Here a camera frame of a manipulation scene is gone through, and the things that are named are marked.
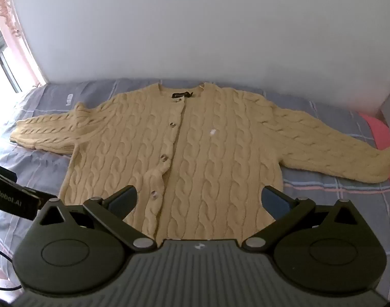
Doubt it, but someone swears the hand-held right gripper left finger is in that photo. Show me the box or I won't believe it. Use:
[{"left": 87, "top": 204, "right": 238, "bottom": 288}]
[{"left": 38, "top": 185, "right": 156, "bottom": 252}]

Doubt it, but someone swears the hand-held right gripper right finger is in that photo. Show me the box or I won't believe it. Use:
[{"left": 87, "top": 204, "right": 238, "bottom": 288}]
[{"left": 242, "top": 185, "right": 364, "bottom": 252}]

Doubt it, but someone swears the yellow cable-knit cardigan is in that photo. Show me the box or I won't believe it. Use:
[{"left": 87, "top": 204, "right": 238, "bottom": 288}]
[{"left": 10, "top": 82, "right": 390, "bottom": 242}]

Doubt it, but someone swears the grey-blue plaid bed sheet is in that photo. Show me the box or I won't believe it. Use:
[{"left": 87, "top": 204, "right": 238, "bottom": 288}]
[{"left": 0, "top": 78, "right": 390, "bottom": 295}]

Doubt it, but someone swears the pink patterned curtain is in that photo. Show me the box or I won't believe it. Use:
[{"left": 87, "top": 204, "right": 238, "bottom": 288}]
[{"left": 0, "top": 0, "right": 49, "bottom": 87}]

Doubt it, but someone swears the black cable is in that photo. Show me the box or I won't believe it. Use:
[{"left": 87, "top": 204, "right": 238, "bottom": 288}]
[{"left": 0, "top": 246, "right": 21, "bottom": 292}]

